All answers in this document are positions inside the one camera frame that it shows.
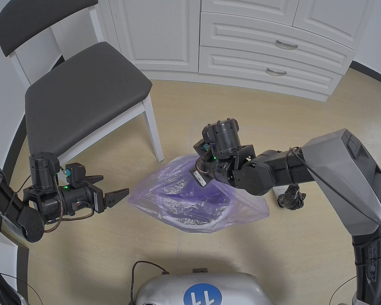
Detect purple plastic bag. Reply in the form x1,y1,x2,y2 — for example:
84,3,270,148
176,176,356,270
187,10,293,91
128,153,270,234

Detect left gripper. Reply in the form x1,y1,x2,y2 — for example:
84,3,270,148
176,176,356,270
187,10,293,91
62,175,130,216

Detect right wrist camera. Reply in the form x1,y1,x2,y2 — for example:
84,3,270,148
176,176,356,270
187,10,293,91
193,139,213,158

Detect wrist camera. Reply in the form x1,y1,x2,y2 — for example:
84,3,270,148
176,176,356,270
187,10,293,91
193,139,213,158
65,163,87,187

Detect thin black cable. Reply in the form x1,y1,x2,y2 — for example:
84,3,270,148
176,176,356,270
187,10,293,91
331,276,358,305
0,273,41,305

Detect white chair grey cushions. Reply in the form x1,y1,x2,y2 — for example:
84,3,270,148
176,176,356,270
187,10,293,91
0,0,164,163

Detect white wardrobe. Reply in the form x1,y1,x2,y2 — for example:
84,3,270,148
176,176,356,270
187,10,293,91
95,0,378,102

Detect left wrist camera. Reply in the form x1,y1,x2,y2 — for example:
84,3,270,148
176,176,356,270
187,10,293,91
65,163,87,187

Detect black plastic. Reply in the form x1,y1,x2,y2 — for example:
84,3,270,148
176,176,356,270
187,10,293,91
277,184,306,211

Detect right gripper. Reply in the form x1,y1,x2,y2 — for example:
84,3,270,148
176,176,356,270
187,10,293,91
190,155,239,189

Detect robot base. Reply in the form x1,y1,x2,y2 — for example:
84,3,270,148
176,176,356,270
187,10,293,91
137,267,273,305

